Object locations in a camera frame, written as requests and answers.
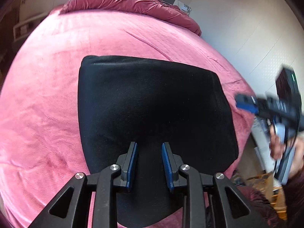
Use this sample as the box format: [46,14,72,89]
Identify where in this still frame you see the black pants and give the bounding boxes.
[78,56,239,227]

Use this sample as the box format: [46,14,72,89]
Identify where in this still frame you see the right hand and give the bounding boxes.
[269,125,304,179]

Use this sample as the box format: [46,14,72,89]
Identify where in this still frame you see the maroon jacket sleeve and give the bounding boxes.
[238,171,304,227]

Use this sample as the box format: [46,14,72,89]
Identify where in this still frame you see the pink bed blanket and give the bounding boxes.
[1,9,253,227]

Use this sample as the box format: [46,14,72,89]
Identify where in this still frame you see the white floral nightstand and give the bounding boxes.
[174,0,192,15]

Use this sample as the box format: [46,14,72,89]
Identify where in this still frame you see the white low shelf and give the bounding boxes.
[13,13,48,42]

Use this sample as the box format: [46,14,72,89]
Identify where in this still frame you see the dark red duvet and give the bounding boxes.
[60,0,202,36]

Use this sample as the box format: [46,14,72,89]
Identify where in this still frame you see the black camera box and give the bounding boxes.
[276,67,302,112]

